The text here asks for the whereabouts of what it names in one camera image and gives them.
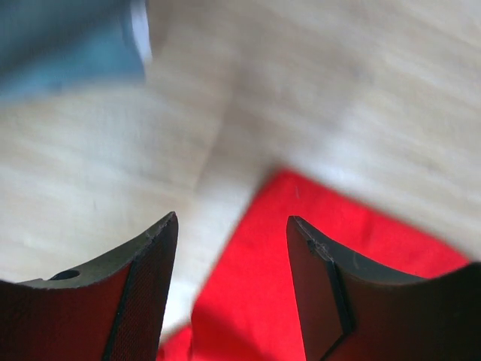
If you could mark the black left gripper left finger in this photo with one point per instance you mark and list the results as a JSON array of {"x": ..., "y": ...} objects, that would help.
[{"x": 109, "y": 308}]

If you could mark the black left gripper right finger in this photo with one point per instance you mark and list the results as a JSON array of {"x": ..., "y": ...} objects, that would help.
[{"x": 353, "y": 308}]

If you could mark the red t shirt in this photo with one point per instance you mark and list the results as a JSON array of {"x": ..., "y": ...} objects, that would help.
[{"x": 246, "y": 310}]

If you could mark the teal folded t shirt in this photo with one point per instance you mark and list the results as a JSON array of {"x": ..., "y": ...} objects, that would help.
[{"x": 49, "y": 46}]

